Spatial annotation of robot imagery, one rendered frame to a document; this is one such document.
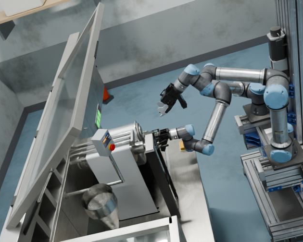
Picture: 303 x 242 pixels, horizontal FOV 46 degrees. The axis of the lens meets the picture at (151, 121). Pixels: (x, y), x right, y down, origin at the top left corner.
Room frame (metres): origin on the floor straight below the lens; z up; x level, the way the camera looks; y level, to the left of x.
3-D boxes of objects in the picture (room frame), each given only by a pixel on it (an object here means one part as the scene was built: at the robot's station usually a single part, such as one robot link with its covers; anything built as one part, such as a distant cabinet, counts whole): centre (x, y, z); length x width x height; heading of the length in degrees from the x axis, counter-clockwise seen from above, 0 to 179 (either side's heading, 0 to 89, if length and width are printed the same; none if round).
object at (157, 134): (1.80, -0.03, 1.12); 0.12 x 0.08 x 0.09; 80
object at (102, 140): (1.22, 0.22, 1.66); 0.07 x 0.07 x 0.10; 55
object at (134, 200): (1.46, 0.31, 1.17); 0.34 x 0.05 x 0.54; 80
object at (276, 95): (1.46, -0.66, 1.19); 0.15 x 0.12 x 0.55; 147
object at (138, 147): (1.51, 0.12, 1.34); 0.06 x 0.06 x 0.06; 80
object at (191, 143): (1.76, -0.19, 1.01); 0.11 x 0.08 x 0.11; 36
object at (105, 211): (1.07, 0.32, 1.50); 0.14 x 0.14 x 0.06
